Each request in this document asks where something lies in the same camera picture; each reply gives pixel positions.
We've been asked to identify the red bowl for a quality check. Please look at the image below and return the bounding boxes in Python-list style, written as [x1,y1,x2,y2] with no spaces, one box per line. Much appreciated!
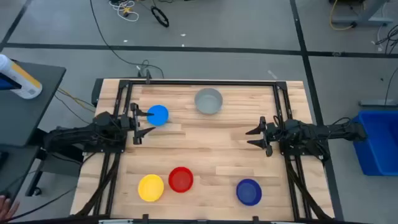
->
[168,166,194,194]

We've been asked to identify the grey bowl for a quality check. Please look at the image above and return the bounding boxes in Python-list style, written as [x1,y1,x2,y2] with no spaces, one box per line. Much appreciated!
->
[194,88,224,115]

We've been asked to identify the white coiled cable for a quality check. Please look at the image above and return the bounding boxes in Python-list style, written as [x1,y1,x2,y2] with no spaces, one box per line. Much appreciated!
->
[108,0,140,23]

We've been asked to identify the black cable bundle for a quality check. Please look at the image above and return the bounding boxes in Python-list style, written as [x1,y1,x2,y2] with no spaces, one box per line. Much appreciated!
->
[374,24,398,55]

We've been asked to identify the grey floor base plate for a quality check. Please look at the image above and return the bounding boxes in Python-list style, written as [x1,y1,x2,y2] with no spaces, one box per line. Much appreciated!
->
[358,99,398,108]

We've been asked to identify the white canister with yellow label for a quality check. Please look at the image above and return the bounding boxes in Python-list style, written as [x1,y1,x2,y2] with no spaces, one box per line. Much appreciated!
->
[0,54,43,100]

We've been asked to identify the light blue bowl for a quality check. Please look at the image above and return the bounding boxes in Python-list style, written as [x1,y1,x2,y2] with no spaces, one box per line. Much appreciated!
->
[146,105,170,127]

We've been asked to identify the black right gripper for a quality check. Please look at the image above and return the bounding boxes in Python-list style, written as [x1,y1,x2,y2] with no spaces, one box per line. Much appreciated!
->
[245,116,282,157]

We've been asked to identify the yellow floor cable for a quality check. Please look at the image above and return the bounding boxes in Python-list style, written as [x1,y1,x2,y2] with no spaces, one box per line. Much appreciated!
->
[328,0,356,31]

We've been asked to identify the grey desk leg base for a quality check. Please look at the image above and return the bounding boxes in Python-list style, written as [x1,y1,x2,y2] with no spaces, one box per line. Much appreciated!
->
[330,0,394,27]

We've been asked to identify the long black floor cable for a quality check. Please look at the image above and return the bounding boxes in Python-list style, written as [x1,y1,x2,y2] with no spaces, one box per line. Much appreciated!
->
[89,0,165,79]

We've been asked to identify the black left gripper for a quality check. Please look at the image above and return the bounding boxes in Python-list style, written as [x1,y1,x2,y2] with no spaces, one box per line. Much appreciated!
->
[119,102,157,146]

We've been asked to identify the yellow bowl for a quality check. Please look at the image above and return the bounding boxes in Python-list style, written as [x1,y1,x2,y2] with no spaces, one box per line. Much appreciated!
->
[137,174,165,202]

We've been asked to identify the blue plastic bin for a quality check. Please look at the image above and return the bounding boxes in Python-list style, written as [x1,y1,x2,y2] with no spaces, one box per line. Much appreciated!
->
[353,110,398,177]

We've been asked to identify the black cable coil ring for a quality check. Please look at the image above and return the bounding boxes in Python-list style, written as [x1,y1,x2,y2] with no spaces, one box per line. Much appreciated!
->
[150,6,170,28]

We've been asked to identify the dark blue bowl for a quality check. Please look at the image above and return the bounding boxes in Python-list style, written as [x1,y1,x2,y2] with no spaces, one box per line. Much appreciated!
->
[236,179,262,207]

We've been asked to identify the dark grey side table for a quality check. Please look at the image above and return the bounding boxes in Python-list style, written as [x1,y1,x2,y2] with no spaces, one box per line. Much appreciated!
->
[0,60,67,147]

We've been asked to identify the yellow thin wires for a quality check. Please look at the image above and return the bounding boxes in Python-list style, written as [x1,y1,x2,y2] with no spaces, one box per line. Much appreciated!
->
[57,88,96,110]

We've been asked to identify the person's hand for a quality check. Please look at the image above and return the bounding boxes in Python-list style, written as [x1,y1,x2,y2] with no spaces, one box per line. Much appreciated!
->
[0,195,20,222]

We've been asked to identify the black aluminium table frame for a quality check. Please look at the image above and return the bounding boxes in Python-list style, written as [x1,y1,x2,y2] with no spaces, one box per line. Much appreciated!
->
[72,79,335,222]

